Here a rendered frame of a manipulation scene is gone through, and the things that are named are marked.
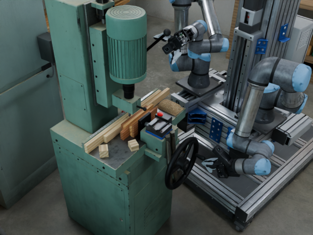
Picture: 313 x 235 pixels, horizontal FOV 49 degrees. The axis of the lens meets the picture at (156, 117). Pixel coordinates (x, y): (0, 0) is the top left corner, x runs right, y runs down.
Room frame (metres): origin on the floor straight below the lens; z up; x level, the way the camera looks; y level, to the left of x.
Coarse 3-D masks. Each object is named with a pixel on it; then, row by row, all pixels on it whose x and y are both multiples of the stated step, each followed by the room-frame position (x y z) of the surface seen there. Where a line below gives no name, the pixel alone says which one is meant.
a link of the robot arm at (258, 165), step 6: (258, 156) 1.15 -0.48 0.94; (246, 162) 1.13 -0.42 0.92; (252, 162) 1.12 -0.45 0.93; (258, 162) 1.10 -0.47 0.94; (264, 162) 1.09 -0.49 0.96; (246, 168) 1.11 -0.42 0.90; (252, 168) 1.10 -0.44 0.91; (258, 168) 1.08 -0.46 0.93; (264, 168) 1.07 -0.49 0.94; (270, 168) 1.10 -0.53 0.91; (252, 174) 1.10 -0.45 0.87; (258, 174) 1.08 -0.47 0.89; (264, 174) 1.07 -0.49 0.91
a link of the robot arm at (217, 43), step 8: (200, 0) 1.97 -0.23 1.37; (208, 0) 1.95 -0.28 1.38; (208, 8) 1.90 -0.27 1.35; (208, 16) 1.85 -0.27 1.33; (216, 16) 1.86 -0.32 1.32; (208, 24) 1.81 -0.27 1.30; (216, 24) 1.80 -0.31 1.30; (208, 32) 1.78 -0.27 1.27; (216, 32) 1.75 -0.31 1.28; (216, 40) 1.70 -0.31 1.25; (224, 40) 1.71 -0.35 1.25; (216, 48) 1.67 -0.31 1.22; (224, 48) 1.68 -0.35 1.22
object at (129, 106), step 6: (120, 90) 1.47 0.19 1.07; (114, 96) 1.43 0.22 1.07; (120, 96) 1.42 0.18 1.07; (114, 102) 1.43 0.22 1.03; (120, 102) 1.40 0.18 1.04; (126, 102) 1.38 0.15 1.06; (132, 102) 1.37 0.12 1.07; (138, 102) 1.40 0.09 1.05; (120, 108) 1.40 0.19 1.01; (126, 108) 1.38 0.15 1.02; (132, 108) 1.36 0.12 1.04; (138, 108) 1.40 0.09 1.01; (132, 114) 1.36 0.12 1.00
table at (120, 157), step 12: (180, 120) 1.52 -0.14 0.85; (108, 144) 1.25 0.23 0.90; (120, 144) 1.25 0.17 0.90; (144, 144) 1.26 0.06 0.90; (84, 156) 1.19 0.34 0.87; (96, 156) 1.16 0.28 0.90; (120, 156) 1.17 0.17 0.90; (132, 156) 1.17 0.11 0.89; (156, 156) 1.20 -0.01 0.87; (108, 168) 1.10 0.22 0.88; (120, 168) 1.10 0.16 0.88
